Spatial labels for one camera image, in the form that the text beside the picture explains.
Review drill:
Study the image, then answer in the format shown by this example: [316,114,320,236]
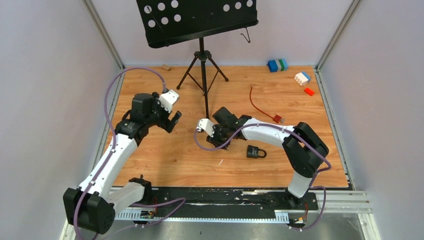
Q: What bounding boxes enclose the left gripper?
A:
[145,92,182,133]

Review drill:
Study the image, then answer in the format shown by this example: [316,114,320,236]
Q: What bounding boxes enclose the black padlock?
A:
[246,145,267,159]

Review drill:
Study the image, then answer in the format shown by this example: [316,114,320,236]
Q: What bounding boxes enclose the red cable lock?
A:
[249,85,285,125]

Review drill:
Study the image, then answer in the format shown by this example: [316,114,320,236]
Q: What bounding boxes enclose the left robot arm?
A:
[63,90,182,234]

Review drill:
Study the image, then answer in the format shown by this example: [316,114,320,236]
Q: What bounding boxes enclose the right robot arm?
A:
[196,107,331,209]

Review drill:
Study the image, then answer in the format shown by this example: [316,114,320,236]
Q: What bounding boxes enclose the small wooden block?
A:
[161,64,172,71]

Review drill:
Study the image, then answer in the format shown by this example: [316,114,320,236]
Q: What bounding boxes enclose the blue green block stack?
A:
[267,58,289,73]

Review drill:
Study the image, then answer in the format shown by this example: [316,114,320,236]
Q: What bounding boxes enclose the red block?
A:
[304,87,315,96]

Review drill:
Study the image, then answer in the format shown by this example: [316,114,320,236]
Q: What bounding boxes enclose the white blue block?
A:
[294,71,312,86]

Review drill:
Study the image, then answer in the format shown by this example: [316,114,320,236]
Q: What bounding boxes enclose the black music stand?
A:
[136,0,259,114]

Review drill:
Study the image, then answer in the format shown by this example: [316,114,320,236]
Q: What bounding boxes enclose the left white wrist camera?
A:
[158,90,180,113]

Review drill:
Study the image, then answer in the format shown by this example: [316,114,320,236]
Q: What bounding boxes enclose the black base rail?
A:
[139,187,319,219]

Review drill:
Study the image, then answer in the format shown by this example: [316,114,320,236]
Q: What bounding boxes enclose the white slotted cable duct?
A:
[114,209,290,224]

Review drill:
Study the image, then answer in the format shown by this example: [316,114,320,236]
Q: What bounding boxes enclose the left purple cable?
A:
[72,67,168,240]

